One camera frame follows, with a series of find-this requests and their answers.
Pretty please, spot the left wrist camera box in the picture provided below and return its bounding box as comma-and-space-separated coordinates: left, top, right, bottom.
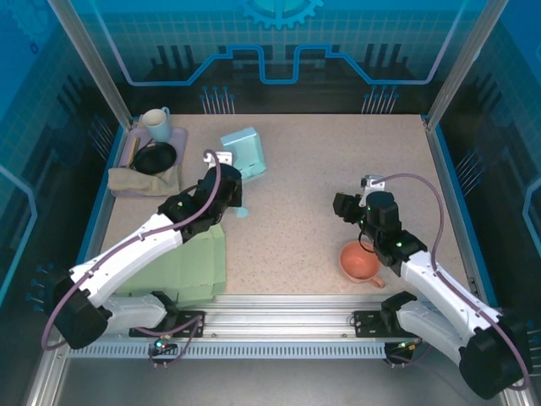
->
202, 150, 235, 168

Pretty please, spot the aluminium table rail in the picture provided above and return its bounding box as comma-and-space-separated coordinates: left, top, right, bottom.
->
54, 294, 508, 360

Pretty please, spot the light blue paper box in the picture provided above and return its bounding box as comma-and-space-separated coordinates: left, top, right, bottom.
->
219, 126, 267, 219

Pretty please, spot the light green paper box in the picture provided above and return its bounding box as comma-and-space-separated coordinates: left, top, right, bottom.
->
117, 223, 227, 304

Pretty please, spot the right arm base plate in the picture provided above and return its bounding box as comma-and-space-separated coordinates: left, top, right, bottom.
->
352, 310, 436, 339

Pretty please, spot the black round plate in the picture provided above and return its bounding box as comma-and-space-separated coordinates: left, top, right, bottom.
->
133, 142, 178, 174

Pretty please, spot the beige cloth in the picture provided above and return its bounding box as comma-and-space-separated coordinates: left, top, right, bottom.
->
107, 164, 183, 198

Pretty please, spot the lavender plastic tray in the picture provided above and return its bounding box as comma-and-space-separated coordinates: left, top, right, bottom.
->
110, 125, 189, 199

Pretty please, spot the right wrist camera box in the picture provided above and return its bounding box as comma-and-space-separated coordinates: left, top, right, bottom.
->
360, 174, 384, 208

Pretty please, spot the light blue mug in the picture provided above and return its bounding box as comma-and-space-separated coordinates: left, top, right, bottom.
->
140, 107, 173, 143

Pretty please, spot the orange cup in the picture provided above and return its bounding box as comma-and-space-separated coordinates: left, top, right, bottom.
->
339, 240, 386, 289

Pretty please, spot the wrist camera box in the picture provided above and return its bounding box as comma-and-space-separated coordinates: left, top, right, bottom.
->
360, 174, 384, 208
202, 150, 235, 168

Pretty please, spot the aluminium frame post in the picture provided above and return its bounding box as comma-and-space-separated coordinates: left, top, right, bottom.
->
46, 0, 140, 131
424, 0, 511, 132

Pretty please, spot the small circuit board with LED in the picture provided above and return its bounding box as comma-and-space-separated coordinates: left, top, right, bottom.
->
152, 336, 178, 355
386, 337, 424, 359

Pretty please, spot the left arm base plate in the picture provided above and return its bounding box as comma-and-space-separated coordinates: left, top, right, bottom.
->
128, 310, 208, 339

